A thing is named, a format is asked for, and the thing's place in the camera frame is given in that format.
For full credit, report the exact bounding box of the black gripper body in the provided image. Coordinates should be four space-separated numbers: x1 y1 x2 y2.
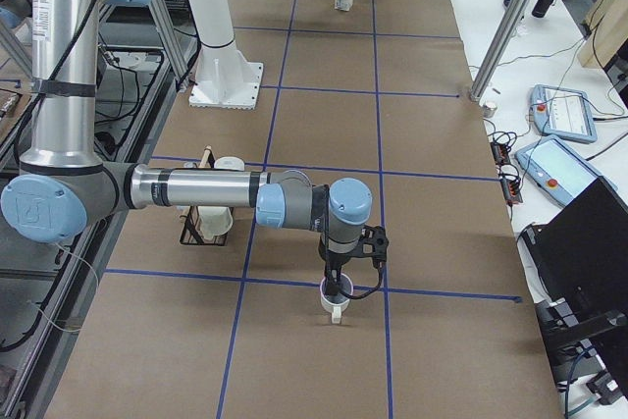
321 250 352 297

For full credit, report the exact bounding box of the white cup with handle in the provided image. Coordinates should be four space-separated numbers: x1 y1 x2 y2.
319 274 354 325

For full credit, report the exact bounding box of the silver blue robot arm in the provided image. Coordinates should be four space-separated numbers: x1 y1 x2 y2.
1 0 388 298

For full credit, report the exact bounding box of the white ribbed cup in rack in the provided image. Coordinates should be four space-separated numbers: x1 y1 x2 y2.
214 156 245 172

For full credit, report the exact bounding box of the lower teach pendant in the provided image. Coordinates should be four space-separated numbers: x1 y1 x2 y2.
515 135 602 207

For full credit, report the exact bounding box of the teach pendant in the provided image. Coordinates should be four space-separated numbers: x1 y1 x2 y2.
530 84 598 143
515 135 602 207

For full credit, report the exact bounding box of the black laptop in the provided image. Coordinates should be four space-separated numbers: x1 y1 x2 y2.
521 177 627 322

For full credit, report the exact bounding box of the upper teach pendant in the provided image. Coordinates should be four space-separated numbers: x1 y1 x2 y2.
530 84 598 143

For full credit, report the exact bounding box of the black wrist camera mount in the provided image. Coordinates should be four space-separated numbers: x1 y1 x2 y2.
357 226 390 271

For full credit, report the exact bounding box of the black braided cable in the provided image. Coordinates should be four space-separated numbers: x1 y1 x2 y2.
342 256 387 300

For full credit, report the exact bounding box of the black wire cup rack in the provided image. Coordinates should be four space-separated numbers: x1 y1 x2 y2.
179 149 236 248

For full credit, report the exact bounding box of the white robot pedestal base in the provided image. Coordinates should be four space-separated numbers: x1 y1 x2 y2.
188 0 264 110

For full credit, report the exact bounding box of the aluminium frame post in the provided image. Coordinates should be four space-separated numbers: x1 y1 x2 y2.
469 0 530 102

